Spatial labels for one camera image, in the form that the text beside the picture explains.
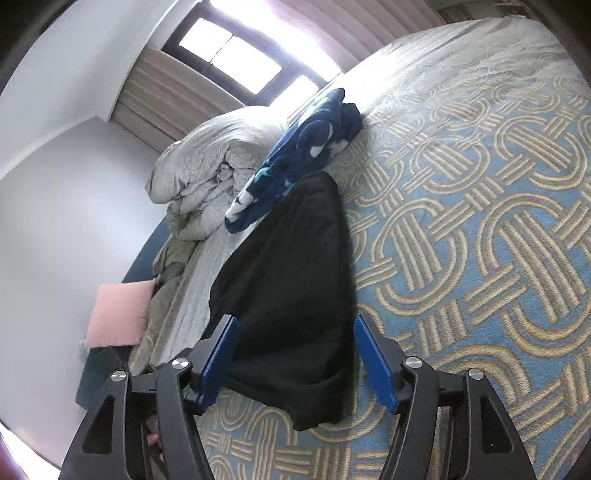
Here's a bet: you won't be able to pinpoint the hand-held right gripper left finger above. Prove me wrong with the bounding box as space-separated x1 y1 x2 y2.
58 314 240 480

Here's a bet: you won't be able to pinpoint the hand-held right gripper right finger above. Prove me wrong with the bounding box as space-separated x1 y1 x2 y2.
353 314 539 480

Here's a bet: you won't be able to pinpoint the black pants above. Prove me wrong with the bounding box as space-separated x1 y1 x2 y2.
203 172 357 432

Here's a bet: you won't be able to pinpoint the olive green cloth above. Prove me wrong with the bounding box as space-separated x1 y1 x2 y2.
139 237 199 361

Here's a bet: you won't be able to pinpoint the pink pillow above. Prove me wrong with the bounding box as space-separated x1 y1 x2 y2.
84 279 156 350

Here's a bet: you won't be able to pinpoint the blue tan patterned bedspread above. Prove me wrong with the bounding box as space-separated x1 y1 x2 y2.
127 16 591 480

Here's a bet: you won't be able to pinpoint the grey crumpled comforter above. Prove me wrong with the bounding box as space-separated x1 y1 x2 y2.
145 107 291 241

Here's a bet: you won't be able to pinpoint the navy blue fleece blanket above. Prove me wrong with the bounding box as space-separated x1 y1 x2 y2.
224 88 364 234

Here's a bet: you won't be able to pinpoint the beige pleated curtain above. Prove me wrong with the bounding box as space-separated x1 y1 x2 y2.
272 0 445 80
111 47 252 152

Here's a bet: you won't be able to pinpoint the dark framed window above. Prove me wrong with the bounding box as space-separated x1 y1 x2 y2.
161 0 343 110

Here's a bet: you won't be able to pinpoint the dark teal bed frame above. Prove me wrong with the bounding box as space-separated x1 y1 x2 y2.
75 217 176 408

